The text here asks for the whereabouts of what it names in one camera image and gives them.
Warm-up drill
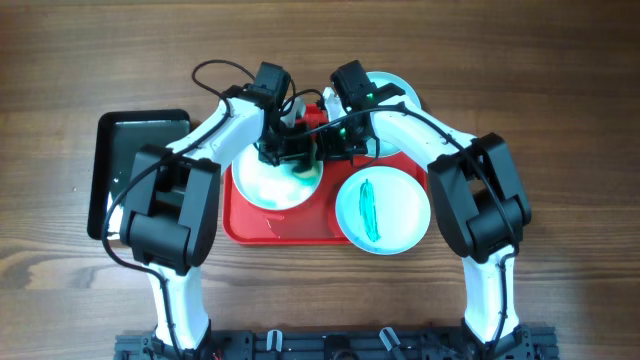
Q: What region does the light blue plate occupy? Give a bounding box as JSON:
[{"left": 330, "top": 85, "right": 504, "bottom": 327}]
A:
[
  {"left": 363, "top": 71, "right": 423, "bottom": 159},
  {"left": 335, "top": 166, "right": 431, "bottom": 255}
]

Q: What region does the white plate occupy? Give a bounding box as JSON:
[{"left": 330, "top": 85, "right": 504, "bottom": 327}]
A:
[{"left": 231, "top": 145, "right": 324, "bottom": 211}]

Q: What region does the green yellow sponge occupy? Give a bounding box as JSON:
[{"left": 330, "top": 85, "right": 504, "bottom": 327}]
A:
[{"left": 291, "top": 160, "right": 321, "bottom": 179}]

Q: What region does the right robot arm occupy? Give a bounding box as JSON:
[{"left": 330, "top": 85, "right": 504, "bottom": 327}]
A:
[{"left": 324, "top": 60, "right": 532, "bottom": 359}]

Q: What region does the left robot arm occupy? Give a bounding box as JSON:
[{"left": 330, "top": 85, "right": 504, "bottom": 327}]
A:
[{"left": 101, "top": 62, "right": 311, "bottom": 359}]

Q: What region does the red plastic tray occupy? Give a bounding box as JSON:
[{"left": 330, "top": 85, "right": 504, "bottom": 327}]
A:
[{"left": 222, "top": 105, "right": 427, "bottom": 246}]

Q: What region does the black rectangular tray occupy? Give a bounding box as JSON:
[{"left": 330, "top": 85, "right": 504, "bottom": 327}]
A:
[{"left": 87, "top": 109, "right": 191, "bottom": 240}]

